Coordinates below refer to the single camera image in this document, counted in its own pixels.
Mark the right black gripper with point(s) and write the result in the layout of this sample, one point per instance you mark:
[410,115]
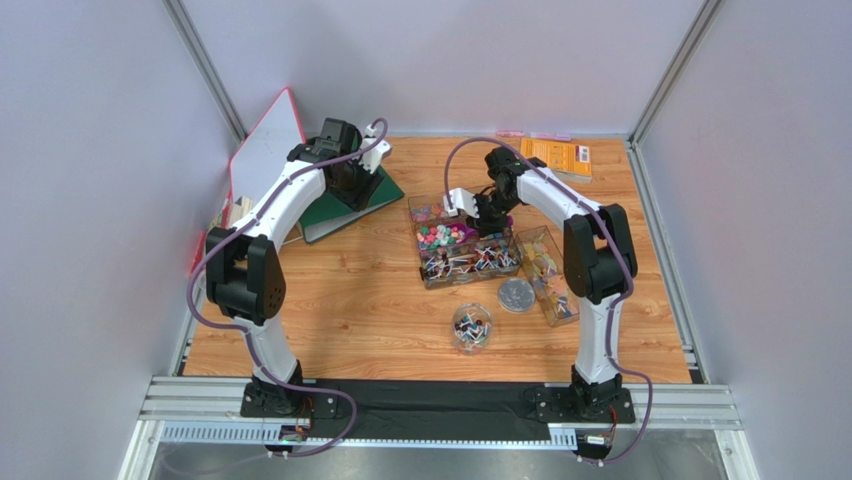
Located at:
[485,214]

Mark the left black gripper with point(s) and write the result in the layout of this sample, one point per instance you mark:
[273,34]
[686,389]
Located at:
[359,198]

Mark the three-compartment clear candy box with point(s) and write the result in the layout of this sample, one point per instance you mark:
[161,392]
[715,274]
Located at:
[443,263]

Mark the single clear candy box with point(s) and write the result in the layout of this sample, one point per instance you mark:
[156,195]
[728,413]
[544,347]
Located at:
[542,263]

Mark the clear plastic jar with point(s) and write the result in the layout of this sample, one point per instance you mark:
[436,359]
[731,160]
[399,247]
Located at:
[472,327]

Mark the purple plastic scoop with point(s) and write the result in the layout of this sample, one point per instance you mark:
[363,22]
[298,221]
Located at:
[461,233]

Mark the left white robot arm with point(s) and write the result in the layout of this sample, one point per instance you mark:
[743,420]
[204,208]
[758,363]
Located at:
[244,278]

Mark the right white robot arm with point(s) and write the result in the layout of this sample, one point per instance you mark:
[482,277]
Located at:
[599,261]

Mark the green binder folder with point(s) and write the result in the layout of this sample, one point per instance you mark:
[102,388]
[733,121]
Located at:
[328,214]

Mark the orange book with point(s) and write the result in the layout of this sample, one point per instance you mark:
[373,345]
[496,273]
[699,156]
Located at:
[568,161]

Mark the red-framed whiteboard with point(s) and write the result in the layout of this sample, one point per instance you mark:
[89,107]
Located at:
[261,157]

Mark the silver round jar lid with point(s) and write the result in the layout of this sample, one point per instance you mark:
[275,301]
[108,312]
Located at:
[516,295]

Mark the stack of books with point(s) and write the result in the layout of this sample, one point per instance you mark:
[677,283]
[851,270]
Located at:
[233,209]

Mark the black base mat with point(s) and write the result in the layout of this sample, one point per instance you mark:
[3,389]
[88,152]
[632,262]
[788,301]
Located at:
[430,410]

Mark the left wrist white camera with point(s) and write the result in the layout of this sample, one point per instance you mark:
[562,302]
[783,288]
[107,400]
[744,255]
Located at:
[375,148]

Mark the wrist white camera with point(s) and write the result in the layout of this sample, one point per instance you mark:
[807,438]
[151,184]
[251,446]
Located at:
[375,148]
[459,201]

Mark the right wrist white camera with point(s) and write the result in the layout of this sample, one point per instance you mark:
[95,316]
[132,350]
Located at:
[459,201]

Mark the aluminium rail frame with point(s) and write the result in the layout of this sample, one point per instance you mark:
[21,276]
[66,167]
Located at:
[192,427]

